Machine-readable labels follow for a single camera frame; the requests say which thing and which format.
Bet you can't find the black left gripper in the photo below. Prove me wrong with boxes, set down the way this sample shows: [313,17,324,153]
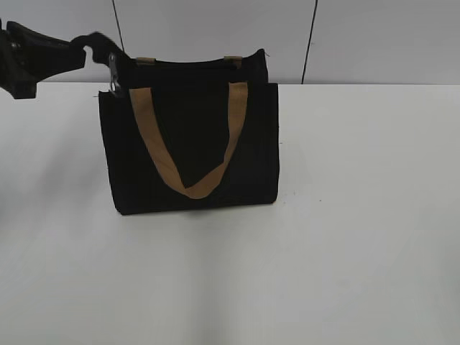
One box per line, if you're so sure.
[1,21,124,99]

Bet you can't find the black tote bag tan handles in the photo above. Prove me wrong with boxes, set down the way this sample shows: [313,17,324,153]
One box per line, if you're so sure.
[98,50,280,216]

